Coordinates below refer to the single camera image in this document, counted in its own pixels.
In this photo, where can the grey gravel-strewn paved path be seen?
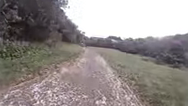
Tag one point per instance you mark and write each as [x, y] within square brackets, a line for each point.
[84, 91]

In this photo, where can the row of trees and bushes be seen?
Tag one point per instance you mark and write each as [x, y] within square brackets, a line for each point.
[163, 47]

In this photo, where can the grass field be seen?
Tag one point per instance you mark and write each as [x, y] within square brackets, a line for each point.
[159, 79]

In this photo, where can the grass and weed verge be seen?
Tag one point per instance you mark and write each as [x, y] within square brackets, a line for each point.
[24, 60]

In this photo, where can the wood of tall trees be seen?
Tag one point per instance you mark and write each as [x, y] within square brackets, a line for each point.
[26, 11]

